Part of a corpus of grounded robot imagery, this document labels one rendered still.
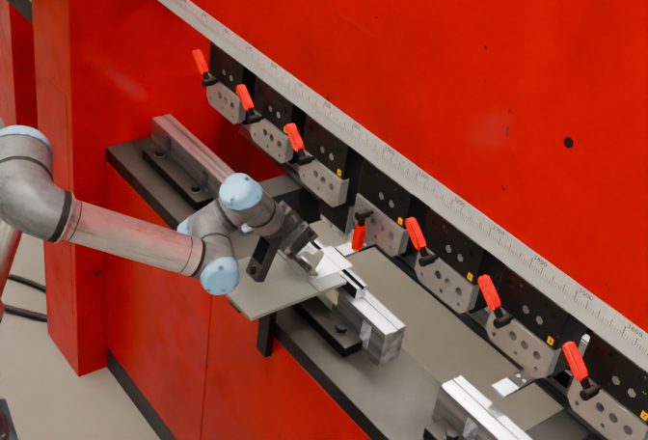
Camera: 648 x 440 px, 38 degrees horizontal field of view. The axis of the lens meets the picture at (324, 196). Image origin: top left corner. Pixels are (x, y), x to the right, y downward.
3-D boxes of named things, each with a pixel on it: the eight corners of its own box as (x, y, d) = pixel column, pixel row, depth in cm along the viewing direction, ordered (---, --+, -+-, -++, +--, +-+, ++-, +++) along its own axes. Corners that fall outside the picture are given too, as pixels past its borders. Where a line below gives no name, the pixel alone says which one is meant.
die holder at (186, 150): (150, 146, 273) (151, 117, 268) (169, 141, 276) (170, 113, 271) (244, 235, 242) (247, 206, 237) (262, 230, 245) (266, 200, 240)
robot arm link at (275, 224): (257, 234, 191) (236, 214, 196) (268, 244, 195) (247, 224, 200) (283, 207, 192) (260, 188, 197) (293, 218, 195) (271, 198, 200)
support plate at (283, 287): (205, 274, 208) (205, 271, 208) (300, 241, 223) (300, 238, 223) (250, 321, 197) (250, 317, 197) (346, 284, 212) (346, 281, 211)
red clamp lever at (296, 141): (285, 123, 203) (302, 164, 202) (300, 120, 205) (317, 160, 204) (282, 126, 204) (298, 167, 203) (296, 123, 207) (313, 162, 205)
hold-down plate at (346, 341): (267, 283, 227) (268, 273, 225) (285, 276, 230) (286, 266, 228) (342, 358, 208) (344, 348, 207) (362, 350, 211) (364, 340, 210)
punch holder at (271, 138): (248, 137, 225) (254, 75, 216) (277, 129, 229) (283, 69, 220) (283, 167, 215) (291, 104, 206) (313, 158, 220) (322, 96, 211)
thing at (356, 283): (303, 251, 223) (305, 241, 222) (312, 248, 225) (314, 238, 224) (355, 299, 211) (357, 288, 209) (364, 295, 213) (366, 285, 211)
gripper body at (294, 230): (321, 237, 204) (296, 212, 195) (294, 266, 204) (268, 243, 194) (301, 220, 209) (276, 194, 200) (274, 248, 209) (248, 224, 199)
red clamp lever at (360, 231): (348, 249, 196) (355, 210, 190) (363, 243, 198) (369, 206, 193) (353, 253, 195) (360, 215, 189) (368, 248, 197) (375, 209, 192)
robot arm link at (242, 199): (209, 185, 188) (243, 162, 187) (236, 210, 197) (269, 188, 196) (221, 213, 183) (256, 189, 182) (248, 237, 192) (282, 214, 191)
